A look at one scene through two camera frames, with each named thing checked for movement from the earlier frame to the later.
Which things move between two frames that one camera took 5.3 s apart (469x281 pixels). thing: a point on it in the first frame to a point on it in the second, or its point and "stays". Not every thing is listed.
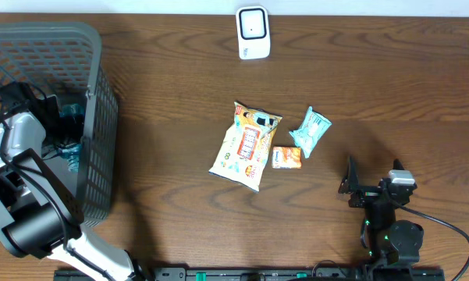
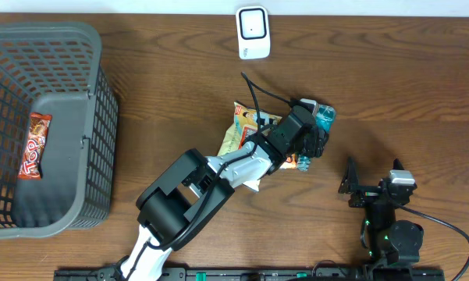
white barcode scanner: [254, 32] stays
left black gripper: [65, 126] to [321, 140]
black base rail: [328, 274] stays
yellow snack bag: [243, 158] stays
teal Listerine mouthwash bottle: [72, 153] to [325, 117]
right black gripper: [349, 183] stays
